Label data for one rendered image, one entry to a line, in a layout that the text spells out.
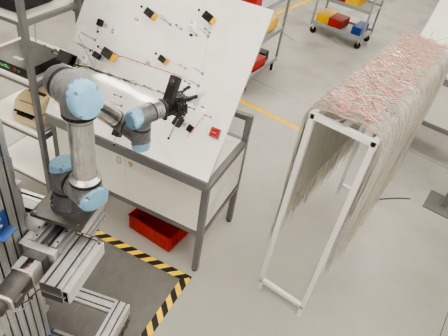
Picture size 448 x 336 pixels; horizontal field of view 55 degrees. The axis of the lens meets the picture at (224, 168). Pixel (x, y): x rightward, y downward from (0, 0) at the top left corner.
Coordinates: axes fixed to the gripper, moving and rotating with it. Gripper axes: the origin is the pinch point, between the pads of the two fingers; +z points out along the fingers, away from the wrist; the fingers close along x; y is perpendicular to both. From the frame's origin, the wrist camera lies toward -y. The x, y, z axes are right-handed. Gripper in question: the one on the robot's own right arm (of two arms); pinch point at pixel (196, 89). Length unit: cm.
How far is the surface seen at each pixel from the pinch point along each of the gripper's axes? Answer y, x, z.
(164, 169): 69, -41, 15
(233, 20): -8, -38, 69
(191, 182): 72, -24, 20
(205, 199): 85, -19, 27
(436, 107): 104, 28, 303
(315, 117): 20, 32, 49
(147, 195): 98, -60, 16
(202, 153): 57, -24, 29
